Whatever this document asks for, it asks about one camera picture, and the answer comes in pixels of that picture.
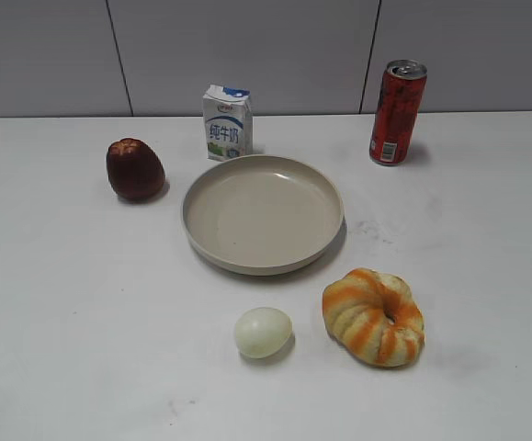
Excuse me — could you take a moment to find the beige round plate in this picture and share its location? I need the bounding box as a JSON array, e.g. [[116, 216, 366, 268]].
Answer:
[[181, 154, 345, 277]]

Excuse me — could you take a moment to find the red soda can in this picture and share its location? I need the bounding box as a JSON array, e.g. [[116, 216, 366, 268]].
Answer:
[[369, 59, 427, 165]]

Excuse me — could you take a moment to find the white milk carton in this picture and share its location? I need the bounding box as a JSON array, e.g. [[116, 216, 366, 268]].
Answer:
[[202, 85, 253, 161]]

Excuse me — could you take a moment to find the orange striped ring bread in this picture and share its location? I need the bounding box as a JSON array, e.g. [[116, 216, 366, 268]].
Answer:
[[322, 267, 424, 368]]

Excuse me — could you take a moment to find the white egg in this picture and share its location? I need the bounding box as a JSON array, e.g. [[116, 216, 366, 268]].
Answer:
[[233, 307, 292, 359]]

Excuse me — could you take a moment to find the dark red apple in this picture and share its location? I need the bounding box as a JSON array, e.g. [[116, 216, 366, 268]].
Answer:
[[106, 138, 165, 201]]

